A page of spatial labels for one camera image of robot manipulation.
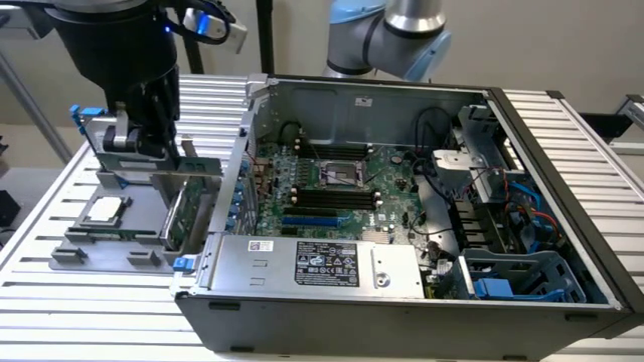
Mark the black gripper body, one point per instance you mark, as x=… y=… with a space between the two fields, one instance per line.
x=120 y=45

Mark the green RAM stick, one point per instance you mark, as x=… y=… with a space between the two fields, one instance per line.
x=191 y=166

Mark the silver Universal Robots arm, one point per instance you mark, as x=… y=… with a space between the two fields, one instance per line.
x=397 y=37

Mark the black RAM slot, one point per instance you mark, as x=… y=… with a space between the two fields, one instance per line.
x=337 y=200
x=337 y=205
x=337 y=195
x=339 y=158
x=339 y=154
x=337 y=189
x=339 y=150
x=339 y=146

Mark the silver hard disk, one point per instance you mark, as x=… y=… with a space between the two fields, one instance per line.
x=97 y=132

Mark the black stand pole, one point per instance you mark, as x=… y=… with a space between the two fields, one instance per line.
x=265 y=37
x=193 y=60

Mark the grey parts rack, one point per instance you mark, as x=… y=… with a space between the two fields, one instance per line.
x=145 y=203

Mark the silver CPU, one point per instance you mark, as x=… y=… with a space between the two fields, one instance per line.
x=105 y=209

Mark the grey slanted metal pole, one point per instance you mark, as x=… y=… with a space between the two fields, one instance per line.
x=29 y=102

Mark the green graphics card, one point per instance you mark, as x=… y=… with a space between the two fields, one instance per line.
x=188 y=211

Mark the black box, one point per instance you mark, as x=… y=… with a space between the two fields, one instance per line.
x=7 y=209

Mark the blue case latch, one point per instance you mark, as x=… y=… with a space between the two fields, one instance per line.
x=183 y=263

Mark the CPU socket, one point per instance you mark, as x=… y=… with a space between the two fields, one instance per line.
x=340 y=173

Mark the long black expansion slot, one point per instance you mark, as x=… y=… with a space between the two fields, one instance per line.
x=309 y=211

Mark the short black expansion slot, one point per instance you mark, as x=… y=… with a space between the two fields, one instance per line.
x=288 y=231

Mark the blue expansion slot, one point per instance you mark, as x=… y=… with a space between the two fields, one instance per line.
x=309 y=221

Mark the silver power supply unit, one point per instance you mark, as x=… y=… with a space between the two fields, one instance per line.
x=241 y=271

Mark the green motherboard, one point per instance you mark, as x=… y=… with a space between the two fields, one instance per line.
x=392 y=203

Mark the silver chipset heat sink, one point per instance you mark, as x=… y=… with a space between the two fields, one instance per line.
x=376 y=237

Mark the silver optical drive cage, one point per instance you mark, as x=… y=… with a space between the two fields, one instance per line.
x=475 y=128

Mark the open black PC case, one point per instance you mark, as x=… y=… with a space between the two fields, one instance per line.
x=403 y=324

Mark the grey disk bay cage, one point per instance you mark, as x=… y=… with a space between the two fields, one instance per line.
x=503 y=264

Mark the blue disk bay caddy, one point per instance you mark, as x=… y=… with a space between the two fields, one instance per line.
x=493 y=288

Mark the black block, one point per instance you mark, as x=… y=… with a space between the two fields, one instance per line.
x=604 y=126

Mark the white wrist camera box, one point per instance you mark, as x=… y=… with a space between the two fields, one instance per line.
x=216 y=30

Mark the silver metal bracket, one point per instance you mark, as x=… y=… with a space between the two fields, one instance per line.
x=455 y=164

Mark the black ribbed plastic duct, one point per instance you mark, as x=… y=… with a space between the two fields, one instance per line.
x=472 y=226

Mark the aluminium frame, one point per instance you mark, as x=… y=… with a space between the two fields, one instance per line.
x=631 y=109

